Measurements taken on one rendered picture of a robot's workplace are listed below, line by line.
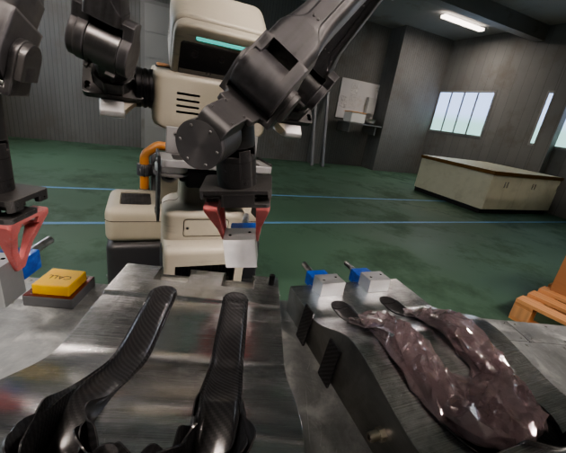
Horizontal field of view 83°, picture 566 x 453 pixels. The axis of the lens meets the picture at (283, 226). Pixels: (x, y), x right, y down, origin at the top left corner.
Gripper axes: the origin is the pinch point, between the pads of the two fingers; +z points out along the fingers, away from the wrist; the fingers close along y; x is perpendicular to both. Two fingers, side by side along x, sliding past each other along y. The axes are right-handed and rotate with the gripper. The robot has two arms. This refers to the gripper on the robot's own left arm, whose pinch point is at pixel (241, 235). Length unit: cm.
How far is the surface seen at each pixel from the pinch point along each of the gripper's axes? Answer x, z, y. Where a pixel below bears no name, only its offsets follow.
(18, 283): -12.9, -1.0, -26.4
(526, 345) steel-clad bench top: -2, 25, 56
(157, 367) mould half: -21.8, 3.5, -7.3
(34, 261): -9.0, -1.6, -26.6
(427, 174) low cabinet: 569, 203, 316
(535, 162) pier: 576, 180, 536
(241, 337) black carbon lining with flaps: -15.0, 6.8, 1.0
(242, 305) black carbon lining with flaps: -8.1, 7.6, 0.4
